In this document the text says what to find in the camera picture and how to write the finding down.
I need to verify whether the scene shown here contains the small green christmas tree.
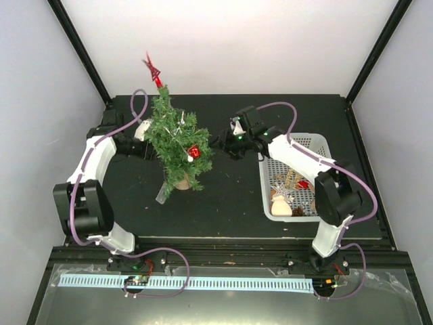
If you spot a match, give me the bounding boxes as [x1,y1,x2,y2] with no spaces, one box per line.
[145,86,213,198]

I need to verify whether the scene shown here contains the red glitter star ornament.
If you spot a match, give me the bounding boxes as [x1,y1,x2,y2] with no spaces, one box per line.
[142,53,164,89]

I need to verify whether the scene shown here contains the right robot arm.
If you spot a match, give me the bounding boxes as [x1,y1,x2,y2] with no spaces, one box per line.
[210,106,362,273]

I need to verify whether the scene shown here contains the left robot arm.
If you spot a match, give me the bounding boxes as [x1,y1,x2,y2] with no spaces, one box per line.
[53,110,156,270]

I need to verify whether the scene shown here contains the brown tree base pot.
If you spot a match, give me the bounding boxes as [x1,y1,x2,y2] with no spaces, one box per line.
[175,177,190,190]

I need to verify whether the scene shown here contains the silver star ornament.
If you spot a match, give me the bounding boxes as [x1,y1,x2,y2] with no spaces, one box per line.
[271,182,294,202]

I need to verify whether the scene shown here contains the wooden snowman ornament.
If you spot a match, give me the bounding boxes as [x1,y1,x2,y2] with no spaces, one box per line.
[271,197,292,217]

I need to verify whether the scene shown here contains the white perforated plastic basket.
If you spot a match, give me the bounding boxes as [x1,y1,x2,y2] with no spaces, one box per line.
[258,154,320,223]

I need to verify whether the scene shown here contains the brown pine cone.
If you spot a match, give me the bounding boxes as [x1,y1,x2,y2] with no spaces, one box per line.
[292,207,305,217]

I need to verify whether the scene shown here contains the burlap bow ornament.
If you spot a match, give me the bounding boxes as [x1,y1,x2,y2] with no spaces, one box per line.
[311,198,317,212]

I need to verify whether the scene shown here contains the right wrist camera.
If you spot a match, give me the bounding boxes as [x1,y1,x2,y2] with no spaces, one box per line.
[230,116,245,136]

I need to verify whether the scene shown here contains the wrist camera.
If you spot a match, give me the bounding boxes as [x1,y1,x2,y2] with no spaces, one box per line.
[230,116,245,136]
[134,118,152,142]

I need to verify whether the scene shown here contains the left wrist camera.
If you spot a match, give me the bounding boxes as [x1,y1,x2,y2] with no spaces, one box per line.
[134,118,152,142]

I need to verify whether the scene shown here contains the white slotted cable duct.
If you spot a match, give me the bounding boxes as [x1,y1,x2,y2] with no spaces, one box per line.
[58,274,314,294]

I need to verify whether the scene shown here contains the black corner frame post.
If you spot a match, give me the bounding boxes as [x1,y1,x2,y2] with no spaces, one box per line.
[47,0,112,105]

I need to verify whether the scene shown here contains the right black corner post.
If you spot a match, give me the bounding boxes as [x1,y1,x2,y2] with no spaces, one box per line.
[346,0,413,104]

